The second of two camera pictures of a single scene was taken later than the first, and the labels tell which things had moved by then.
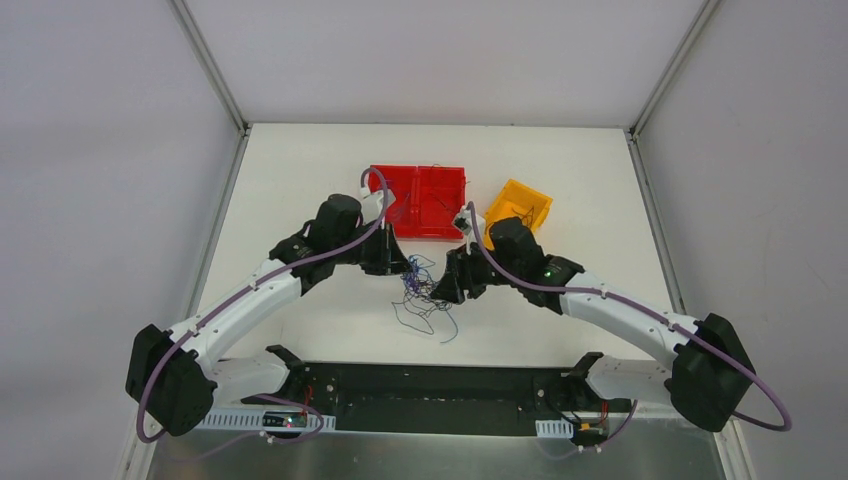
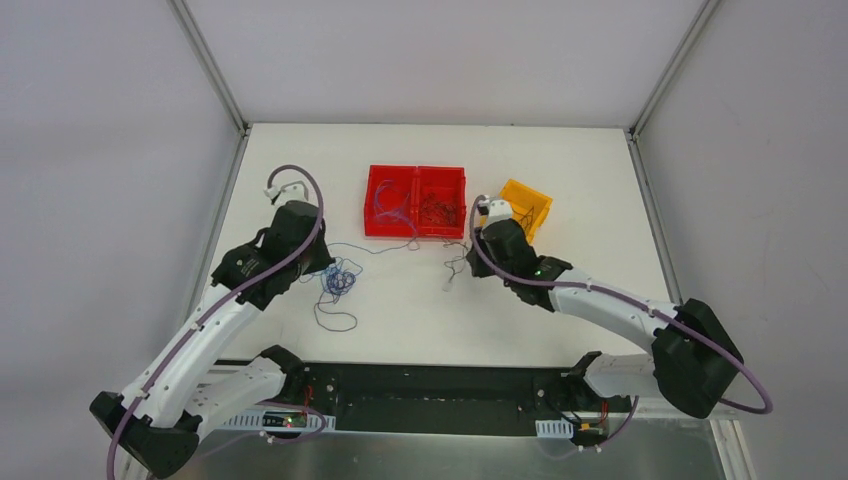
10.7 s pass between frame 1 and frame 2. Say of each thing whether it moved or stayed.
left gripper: moved
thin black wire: stayed
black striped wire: moved
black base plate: stayed
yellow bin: stayed
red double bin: stayed
